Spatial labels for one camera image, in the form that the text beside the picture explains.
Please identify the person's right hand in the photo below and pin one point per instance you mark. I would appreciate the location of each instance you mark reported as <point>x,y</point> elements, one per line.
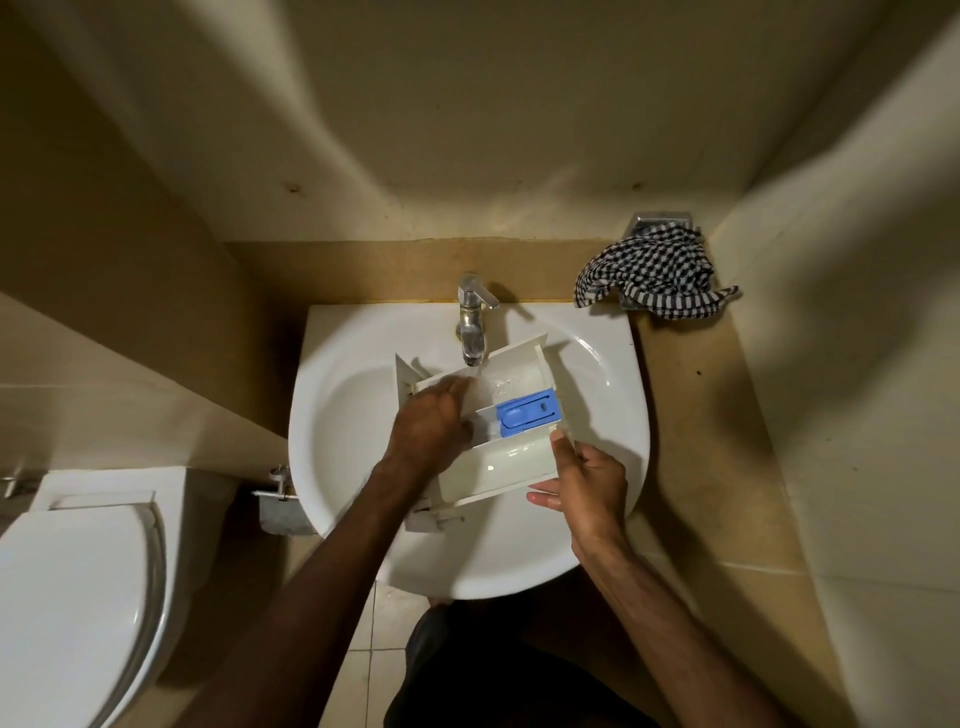
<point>592,495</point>

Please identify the person's left hand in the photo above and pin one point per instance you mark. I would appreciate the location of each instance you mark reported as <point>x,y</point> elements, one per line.
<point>427,435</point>

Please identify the white detergent drawer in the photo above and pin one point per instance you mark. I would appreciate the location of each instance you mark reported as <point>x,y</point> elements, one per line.
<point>502,465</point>

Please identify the black white checkered cloth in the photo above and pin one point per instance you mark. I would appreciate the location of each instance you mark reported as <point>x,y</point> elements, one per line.
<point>652,266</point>

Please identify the person's right forearm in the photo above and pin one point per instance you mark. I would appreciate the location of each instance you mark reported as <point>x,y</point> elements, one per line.
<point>675,652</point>

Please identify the person's left forearm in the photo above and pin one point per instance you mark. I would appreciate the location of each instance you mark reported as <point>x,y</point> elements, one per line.
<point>300,622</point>

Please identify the person's dark shorts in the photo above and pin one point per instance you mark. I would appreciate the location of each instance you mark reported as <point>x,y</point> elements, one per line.
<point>487,675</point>

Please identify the white ceramic sink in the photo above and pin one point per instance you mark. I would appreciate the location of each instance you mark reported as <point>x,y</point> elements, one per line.
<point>345,420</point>

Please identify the chrome sink faucet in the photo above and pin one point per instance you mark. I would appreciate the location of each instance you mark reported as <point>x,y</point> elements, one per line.
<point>472,315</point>

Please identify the chrome toilet paper holder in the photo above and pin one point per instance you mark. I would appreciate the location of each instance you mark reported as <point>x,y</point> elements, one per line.
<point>281,506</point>

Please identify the chrome soap dish holder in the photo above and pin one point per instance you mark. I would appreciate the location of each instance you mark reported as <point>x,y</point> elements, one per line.
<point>660,221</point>

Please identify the white toilet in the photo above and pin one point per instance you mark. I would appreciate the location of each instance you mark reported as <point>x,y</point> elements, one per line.
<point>75,600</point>

